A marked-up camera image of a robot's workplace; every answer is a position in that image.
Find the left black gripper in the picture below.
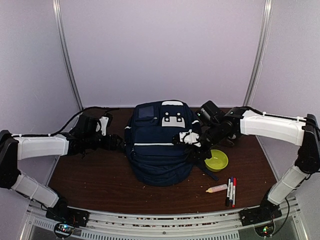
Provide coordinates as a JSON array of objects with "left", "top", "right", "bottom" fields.
[{"left": 84, "top": 133, "right": 122, "bottom": 151}]

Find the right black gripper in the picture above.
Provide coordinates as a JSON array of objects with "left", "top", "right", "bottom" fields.
[{"left": 183, "top": 123, "right": 224, "bottom": 163}]

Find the navy blue student backpack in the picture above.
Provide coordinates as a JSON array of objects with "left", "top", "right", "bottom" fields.
[{"left": 123, "top": 99, "right": 220, "bottom": 187}]

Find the cream glue tube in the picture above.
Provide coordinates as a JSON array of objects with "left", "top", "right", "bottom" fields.
[{"left": 205, "top": 184, "right": 228, "bottom": 194}]

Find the red marker pen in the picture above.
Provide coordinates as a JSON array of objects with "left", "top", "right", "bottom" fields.
[{"left": 232, "top": 177, "right": 237, "bottom": 208}]

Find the blue marker pen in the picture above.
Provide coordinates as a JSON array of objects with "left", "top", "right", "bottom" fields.
[{"left": 229, "top": 176, "right": 234, "bottom": 205}]

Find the black marker pen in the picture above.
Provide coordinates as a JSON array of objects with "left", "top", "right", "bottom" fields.
[{"left": 225, "top": 178, "right": 231, "bottom": 207}]

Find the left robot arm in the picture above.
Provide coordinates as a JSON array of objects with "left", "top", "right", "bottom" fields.
[{"left": 0, "top": 113, "right": 123, "bottom": 222}]

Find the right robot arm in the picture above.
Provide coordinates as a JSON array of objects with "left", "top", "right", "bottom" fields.
[{"left": 179, "top": 100, "right": 320, "bottom": 221}]

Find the lime green bowl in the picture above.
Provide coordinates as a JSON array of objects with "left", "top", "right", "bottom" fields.
[{"left": 204, "top": 149, "right": 229, "bottom": 172}]

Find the dark bowl white inside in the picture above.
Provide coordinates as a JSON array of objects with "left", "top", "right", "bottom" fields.
[{"left": 226, "top": 133, "right": 242, "bottom": 147}]

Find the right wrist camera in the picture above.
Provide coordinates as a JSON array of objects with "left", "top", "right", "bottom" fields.
[{"left": 172, "top": 129, "right": 201, "bottom": 148}]

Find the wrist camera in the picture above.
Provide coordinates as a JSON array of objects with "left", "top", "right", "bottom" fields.
[
  {"left": 172, "top": 129, "right": 201, "bottom": 148},
  {"left": 96, "top": 116, "right": 111, "bottom": 136}
]

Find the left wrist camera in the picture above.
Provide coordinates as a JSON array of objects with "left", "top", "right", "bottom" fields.
[{"left": 96, "top": 116, "right": 111, "bottom": 136}]

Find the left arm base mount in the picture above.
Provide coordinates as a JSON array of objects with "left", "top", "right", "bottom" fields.
[{"left": 41, "top": 197, "right": 90, "bottom": 240}]

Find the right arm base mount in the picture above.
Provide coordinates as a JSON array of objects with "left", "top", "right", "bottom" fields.
[{"left": 239, "top": 198, "right": 282, "bottom": 238}]

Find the right aluminium frame post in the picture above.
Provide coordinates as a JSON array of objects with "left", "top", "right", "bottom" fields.
[{"left": 243, "top": 0, "right": 274, "bottom": 106}]

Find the aluminium frame post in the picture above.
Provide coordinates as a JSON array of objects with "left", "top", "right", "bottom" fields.
[
  {"left": 52, "top": 0, "right": 84, "bottom": 110},
  {"left": 243, "top": 0, "right": 274, "bottom": 106}
]

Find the front aluminium rail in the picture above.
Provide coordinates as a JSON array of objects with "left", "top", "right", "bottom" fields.
[{"left": 24, "top": 197, "right": 308, "bottom": 240}]

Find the left aluminium frame post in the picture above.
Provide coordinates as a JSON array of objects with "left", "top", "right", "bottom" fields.
[{"left": 52, "top": 0, "right": 84, "bottom": 110}]

